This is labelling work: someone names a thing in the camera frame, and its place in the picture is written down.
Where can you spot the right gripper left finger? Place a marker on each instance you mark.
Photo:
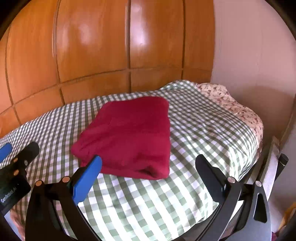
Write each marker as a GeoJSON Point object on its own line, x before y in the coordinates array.
{"type": "Point", "coordinates": [42, 220]}

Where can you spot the red cloth garment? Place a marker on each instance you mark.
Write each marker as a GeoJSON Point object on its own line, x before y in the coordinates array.
{"type": "Point", "coordinates": [132, 137]}

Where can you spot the floral pillow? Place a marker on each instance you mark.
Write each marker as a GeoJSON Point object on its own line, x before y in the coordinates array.
{"type": "Point", "coordinates": [220, 95]}

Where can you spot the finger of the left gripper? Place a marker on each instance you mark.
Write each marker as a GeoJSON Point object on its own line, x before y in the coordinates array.
{"type": "Point", "coordinates": [25, 156]}
{"type": "Point", "coordinates": [5, 151]}

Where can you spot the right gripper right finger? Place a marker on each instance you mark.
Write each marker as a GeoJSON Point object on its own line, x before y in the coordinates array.
{"type": "Point", "coordinates": [226, 191]}

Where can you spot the green white checkered bedsheet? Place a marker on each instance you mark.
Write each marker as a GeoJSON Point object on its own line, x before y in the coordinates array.
{"type": "Point", "coordinates": [148, 188]}

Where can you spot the white bed frame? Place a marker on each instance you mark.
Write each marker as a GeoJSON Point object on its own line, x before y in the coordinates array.
{"type": "Point", "coordinates": [270, 166]}

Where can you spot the wooden wardrobe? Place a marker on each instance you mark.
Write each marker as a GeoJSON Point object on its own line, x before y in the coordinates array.
{"type": "Point", "coordinates": [57, 52]}

